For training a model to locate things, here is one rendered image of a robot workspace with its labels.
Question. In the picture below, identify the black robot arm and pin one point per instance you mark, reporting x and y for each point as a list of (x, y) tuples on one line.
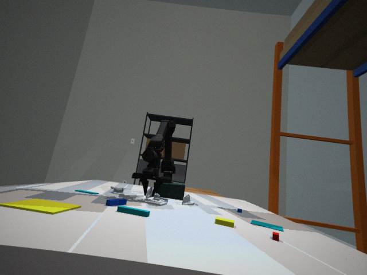
[(152, 154)]

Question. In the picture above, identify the blue rectangular block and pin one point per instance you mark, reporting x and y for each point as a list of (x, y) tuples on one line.
[(116, 202)]

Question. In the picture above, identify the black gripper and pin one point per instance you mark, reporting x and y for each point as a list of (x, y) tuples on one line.
[(145, 182)]

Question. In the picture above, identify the small red block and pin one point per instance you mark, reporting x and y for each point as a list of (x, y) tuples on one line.
[(275, 236)]

